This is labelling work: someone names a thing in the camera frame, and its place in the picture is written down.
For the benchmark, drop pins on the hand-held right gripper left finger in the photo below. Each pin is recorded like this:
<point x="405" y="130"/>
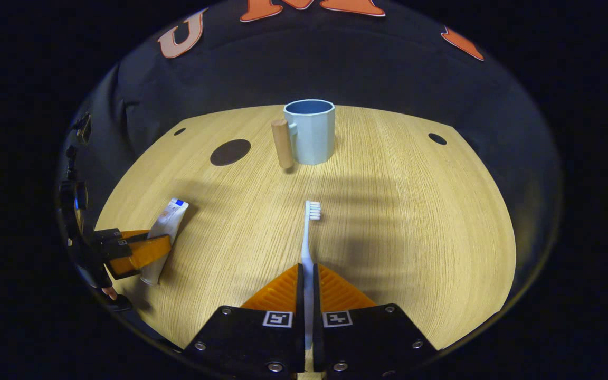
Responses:
<point x="251" y="338"/>

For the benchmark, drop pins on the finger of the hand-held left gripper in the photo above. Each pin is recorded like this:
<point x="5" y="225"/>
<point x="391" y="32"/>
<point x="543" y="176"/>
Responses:
<point x="140" y="253"/>
<point x="108" y="236"/>

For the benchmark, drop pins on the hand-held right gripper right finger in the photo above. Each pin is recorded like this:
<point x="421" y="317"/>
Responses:
<point x="367" y="338"/>

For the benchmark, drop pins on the white toothpaste tube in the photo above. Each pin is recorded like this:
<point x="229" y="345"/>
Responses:
<point x="173" y="216"/>

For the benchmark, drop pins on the white toothbrush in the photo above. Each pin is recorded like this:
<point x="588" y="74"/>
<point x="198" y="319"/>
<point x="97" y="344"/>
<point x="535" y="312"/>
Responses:
<point x="307" y="248"/>

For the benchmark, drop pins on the dark brown round coaster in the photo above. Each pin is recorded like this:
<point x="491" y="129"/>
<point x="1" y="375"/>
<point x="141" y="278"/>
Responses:
<point x="230" y="152"/>

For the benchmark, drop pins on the black backdrop cloth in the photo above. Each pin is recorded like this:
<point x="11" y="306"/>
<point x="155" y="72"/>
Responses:
<point x="388" y="63"/>

